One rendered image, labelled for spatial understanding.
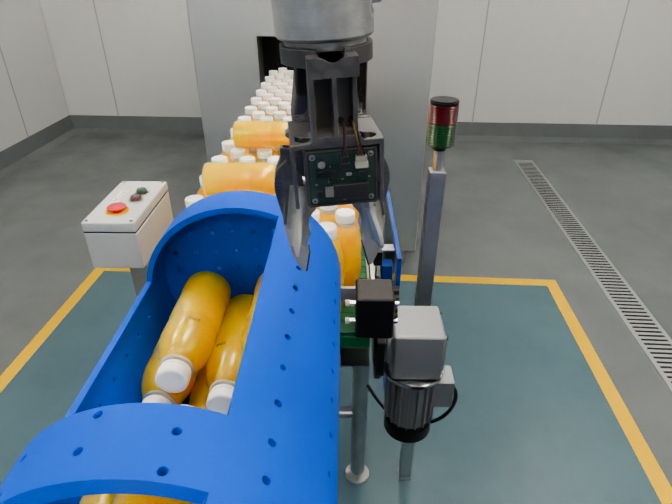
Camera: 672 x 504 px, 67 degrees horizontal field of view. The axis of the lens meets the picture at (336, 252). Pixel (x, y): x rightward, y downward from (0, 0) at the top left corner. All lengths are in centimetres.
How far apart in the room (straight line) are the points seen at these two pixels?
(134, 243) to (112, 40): 448
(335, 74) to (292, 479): 30
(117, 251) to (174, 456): 70
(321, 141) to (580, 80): 496
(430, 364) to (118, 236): 67
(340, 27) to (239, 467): 31
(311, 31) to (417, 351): 80
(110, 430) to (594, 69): 513
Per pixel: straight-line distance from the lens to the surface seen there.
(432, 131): 114
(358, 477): 186
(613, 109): 548
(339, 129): 40
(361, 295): 91
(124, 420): 42
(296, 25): 38
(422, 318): 110
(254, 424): 42
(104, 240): 105
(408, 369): 110
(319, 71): 37
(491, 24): 498
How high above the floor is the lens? 153
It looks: 31 degrees down
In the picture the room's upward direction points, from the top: straight up
